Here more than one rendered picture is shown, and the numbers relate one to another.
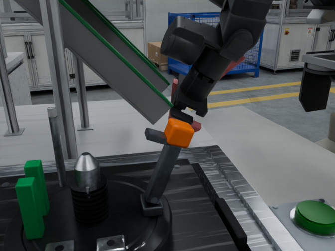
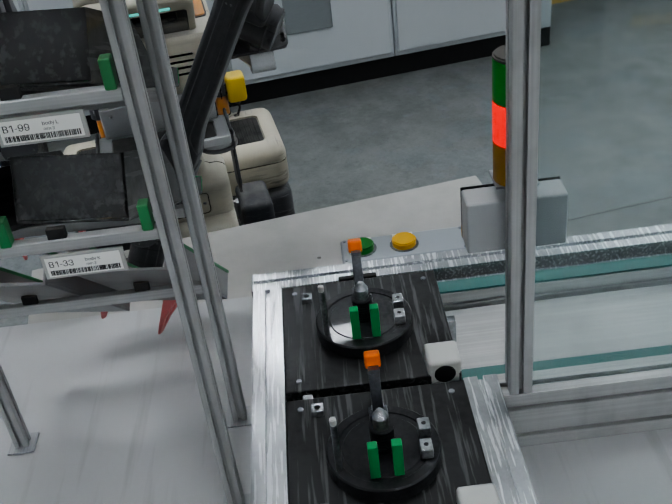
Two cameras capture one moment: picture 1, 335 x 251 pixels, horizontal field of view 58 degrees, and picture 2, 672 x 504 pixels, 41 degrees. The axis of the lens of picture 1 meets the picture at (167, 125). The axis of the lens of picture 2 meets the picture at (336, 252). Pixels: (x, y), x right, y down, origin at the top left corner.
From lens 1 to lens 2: 1.26 m
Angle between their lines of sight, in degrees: 68
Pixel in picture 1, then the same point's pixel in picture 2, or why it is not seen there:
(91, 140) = (81, 428)
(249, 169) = not seen: hidden behind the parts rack
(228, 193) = (327, 277)
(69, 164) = (261, 361)
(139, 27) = not seen: outside the picture
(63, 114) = (225, 337)
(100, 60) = not seen: hidden behind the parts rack
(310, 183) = (255, 261)
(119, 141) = (98, 398)
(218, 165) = (284, 279)
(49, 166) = (261, 373)
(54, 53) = (214, 288)
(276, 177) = (238, 279)
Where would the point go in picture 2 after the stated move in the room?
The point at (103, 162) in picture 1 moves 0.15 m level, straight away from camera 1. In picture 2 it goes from (264, 340) to (163, 355)
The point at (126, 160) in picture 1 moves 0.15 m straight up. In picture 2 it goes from (264, 327) to (248, 245)
